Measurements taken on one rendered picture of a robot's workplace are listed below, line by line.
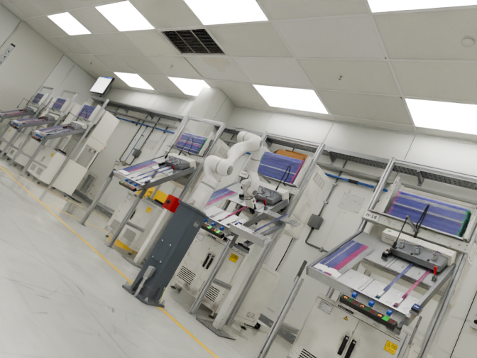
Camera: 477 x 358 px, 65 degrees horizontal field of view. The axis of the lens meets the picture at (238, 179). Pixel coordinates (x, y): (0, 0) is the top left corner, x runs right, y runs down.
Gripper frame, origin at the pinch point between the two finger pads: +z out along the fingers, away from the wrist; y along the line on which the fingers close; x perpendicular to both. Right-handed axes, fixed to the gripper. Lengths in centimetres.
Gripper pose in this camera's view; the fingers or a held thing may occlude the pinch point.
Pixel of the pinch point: (252, 211)
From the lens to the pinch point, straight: 334.3
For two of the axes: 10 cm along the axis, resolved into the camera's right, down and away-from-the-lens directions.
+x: -7.0, 4.6, -5.4
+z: 1.9, 8.6, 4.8
